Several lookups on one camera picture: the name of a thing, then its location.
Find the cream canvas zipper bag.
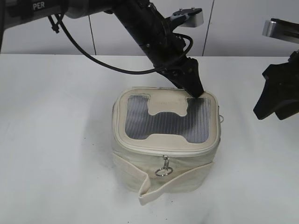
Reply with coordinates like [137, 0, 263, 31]
[112, 87, 221, 205]

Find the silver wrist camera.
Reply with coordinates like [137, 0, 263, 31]
[166, 7, 204, 30]
[262, 18, 299, 44]

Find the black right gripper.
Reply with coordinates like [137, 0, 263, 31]
[253, 50, 299, 120]

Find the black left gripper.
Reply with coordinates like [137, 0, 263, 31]
[161, 57, 204, 97]

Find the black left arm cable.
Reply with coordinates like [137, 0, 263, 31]
[48, 14, 194, 76]

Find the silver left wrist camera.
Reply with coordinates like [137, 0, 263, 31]
[166, 7, 204, 30]

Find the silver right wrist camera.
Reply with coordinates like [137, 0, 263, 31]
[262, 18, 299, 44]

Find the metal zipper pull with ring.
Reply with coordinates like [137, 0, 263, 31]
[155, 155, 173, 177]

